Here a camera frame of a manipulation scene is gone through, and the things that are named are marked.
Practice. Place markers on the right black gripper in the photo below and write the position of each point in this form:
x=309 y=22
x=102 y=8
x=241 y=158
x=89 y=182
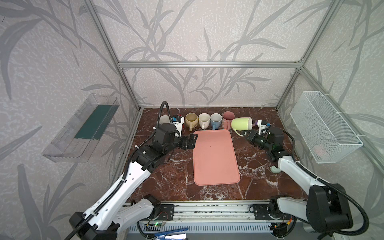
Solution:
x=252 y=136

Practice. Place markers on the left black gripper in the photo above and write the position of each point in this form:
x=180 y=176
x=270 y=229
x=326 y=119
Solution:
x=184 y=141

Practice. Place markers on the light green mug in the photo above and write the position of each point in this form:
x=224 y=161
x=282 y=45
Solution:
x=242 y=124

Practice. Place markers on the beige speckled round mug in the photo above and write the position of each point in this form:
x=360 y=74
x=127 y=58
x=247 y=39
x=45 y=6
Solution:
x=191 y=121

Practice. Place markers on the white mug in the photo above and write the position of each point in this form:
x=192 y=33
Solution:
x=204 y=120

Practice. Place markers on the pink patterned mug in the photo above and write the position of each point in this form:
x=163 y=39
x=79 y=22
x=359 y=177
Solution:
x=227 y=120

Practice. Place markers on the lavender purple mug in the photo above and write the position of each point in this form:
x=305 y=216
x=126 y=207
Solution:
x=164 y=119

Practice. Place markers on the blue dotted mug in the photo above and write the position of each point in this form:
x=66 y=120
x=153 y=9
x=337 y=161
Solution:
x=216 y=121

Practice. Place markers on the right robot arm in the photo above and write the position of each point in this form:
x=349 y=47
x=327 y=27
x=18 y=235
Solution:
x=326 y=209

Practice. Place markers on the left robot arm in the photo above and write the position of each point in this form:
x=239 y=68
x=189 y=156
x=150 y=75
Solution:
x=106 y=218

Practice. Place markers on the pink plastic tray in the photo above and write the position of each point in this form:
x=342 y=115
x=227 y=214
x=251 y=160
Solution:
x=214 y=159

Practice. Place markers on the pale green round lid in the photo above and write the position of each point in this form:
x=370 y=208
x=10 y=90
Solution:
x=275 y=170

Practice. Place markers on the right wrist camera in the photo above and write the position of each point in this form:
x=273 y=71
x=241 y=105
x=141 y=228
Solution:
x=263 y=126

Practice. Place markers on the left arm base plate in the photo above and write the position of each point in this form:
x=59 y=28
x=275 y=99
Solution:
x=163 y=212

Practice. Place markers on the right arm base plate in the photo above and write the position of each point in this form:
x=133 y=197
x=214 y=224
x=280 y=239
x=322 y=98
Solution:
x=260 y=211

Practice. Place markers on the white wire basket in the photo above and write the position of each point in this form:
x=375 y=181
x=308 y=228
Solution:
x=325 y=131

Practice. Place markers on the aluminium front rail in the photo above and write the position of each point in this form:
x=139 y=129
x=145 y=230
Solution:
x=221 y=212

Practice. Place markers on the blue handled tool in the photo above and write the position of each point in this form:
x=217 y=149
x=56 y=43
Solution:
x=178 y=234

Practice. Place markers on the clear plastic wall shelf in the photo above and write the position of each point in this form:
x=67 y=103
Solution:
x=77 y=140

